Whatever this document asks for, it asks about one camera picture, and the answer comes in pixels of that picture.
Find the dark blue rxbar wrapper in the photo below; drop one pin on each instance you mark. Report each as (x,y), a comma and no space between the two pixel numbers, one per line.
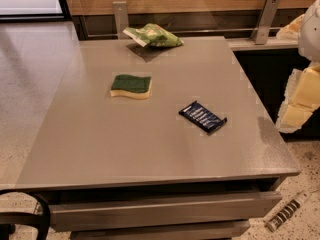
(202,117)

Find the grey table drawer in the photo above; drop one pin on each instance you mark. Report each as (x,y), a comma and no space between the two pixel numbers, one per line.
(162,211)

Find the right metal bracket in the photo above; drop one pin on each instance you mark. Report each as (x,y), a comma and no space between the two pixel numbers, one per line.
(260,33)

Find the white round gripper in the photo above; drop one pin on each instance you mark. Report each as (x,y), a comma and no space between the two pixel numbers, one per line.
(310,34)

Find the green and yellow sponge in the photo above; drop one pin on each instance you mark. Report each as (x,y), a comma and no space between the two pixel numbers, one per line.
(131,86)

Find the white power strip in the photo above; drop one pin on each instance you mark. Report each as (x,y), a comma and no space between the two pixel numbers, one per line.
(288,210)

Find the left metal bracket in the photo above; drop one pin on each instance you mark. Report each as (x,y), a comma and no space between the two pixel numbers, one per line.
(121,18)

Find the metal bracket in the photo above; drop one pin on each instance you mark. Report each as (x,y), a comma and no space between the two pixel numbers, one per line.
(260,33)
(121,18)

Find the black chair back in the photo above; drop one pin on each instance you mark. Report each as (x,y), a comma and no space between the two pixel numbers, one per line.
(40,222)

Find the green chip bag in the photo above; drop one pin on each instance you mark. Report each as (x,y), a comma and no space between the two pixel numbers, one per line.
(152,35)

